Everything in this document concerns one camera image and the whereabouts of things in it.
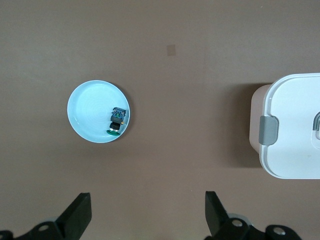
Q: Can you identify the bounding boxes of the green black switch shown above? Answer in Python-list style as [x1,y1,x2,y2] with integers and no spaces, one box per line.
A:
[106,106,127,137]

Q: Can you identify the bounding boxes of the white lunch box grey clips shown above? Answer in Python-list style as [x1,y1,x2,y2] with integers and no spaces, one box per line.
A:
[249,72,320,180]

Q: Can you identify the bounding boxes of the light blue round plate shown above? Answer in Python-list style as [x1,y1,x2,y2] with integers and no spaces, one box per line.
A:
[66,79,132,144]

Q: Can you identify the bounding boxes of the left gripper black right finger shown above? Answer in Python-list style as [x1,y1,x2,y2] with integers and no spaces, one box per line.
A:
[204,191,303,240]

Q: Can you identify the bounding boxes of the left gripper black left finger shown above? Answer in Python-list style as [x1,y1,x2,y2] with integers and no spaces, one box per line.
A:
[0,192,93,240]

